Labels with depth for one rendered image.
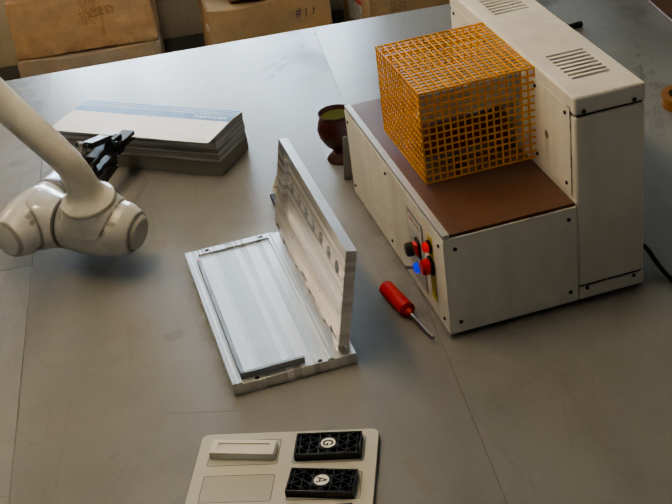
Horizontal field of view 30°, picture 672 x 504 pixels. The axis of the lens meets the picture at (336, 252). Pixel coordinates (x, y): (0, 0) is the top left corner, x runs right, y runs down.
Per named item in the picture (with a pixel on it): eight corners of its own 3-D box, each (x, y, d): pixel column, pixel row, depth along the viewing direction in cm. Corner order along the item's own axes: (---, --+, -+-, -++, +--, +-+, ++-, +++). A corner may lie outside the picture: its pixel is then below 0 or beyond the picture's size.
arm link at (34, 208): (35, 221, 250) (91, 230, 245) (-11, 262, 239) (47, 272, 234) (23, 174, 245) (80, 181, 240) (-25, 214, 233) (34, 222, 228)
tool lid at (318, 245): (278, 138, 230) (287, 137, 231) (274, 229, 239) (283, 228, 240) (345, 251, 193) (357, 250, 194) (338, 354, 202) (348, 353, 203)
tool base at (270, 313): (186, 263, 237) (182, 247, 236) (291, 237, 241) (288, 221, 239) (234, 396, 201) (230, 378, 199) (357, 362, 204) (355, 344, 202)
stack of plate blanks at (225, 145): (65, 161, 282) (56, 124, 277) (96, 135, 292) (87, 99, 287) (222, 176, 266) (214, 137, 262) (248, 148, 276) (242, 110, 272)
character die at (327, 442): (298, 439, 188) (297, 433, 187) (362, 436, 187) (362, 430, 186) (294, 461, 184) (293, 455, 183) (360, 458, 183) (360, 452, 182)
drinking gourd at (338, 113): (347, 145, 272) (341, 99, 266) (368, 158, 265) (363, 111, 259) (314, 158, 268) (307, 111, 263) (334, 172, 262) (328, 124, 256)
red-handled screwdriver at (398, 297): (379, 296, 220) (377, 282, 219) (393, 290, 221) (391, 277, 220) (426, 346, 206) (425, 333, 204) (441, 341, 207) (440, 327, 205)
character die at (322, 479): (292, 473, 182) (291, 467, 181) (359, 475, 180) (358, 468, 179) (285, 497, 178) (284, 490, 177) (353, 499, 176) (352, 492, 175)
